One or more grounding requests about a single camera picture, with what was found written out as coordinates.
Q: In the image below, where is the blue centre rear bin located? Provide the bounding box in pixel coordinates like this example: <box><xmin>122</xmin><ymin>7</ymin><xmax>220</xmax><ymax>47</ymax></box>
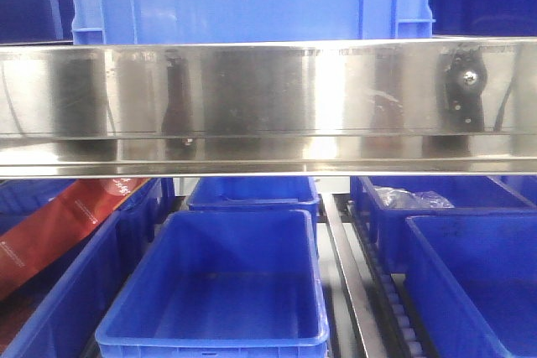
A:
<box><xmin>187</xmin><ymin>176</ymin><xmax>320</xmax><ymax>224</ymax></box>

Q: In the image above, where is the blue bin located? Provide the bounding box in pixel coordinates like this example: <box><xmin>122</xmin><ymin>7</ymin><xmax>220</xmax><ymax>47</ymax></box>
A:
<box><xmin>95</xmin><ymin>210</ymin><xmax>329</xmax><ymax>357</ymax></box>
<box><xmin>187</xmin><ymin>176</ymin><xmax>320</xmax><ymax>224</ymax></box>
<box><xmin>350</xmin><ymin>175</ymin><xmax>536</xmax><ymax>274</ymax></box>
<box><xmin>404</xmin><ymin>213</ymin><xmax>536</xmax><ymax>357</ymax></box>
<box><xmin>1</xmin><ymin>178</ymin><xmax>175</xmax><ymax>357</ymax></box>

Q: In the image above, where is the crumpled clear plastic bag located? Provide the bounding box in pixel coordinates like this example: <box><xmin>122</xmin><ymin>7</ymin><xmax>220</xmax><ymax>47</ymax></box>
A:
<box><xmin>374</xmin><ymin>186</ymin><xmax>455</xmax><ymax>210</ymax></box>

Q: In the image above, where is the blue right rear bin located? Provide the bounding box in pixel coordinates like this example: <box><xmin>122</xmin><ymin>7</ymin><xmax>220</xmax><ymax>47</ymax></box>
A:
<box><xmin>350</xmin><ymin>175</ymin><xmax>536</xmax><ymax>274</ymax></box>

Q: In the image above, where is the blue centre front bin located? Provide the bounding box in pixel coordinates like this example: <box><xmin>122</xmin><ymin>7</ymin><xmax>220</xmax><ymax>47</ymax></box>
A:
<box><xmin>95</xmin><ymin>210</ymin><xmax>329</xmax><ymax>357</ymax></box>

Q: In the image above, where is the roller track strip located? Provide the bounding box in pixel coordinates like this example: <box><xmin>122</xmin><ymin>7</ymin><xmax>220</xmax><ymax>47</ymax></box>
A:
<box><xmin>347</xmin><ymin>201</ymin><xmax>427</xmax><ymax>357</ymax></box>

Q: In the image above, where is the blue right front bin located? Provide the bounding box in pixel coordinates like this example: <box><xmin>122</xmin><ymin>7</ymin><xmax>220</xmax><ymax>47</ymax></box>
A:
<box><xmin>404</xmin><ymin>213</ymin><xmax>536</xmax><ymax>357</ymax></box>

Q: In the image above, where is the blue left bin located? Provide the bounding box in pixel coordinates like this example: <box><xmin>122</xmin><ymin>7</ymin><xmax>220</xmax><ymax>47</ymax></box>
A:
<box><xmin>1</xmin><ymin>178</ymin><xmax>175</xmax><ymax>357</ymax></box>

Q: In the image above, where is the red packaging bag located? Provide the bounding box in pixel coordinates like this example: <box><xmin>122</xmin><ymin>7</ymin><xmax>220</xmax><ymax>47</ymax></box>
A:
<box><xmin>1</xmin><ymin>178</ymin><xmax>149</xmax><ymax>299</ymax></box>

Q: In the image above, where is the stainless steel shelf rail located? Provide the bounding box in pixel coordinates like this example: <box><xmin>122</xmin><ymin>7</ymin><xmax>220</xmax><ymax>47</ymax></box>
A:
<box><xmin>1</xmin><ymin>37</ymin><xmax>536</xmax><ymax>179</ymax></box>

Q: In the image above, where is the metal shelf divider rail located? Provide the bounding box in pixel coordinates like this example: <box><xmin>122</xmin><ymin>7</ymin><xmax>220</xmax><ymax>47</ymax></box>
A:
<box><xmin>321</xmin><ymin>193</ymin><xmax>388</xmax><ymax>357</ymax></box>

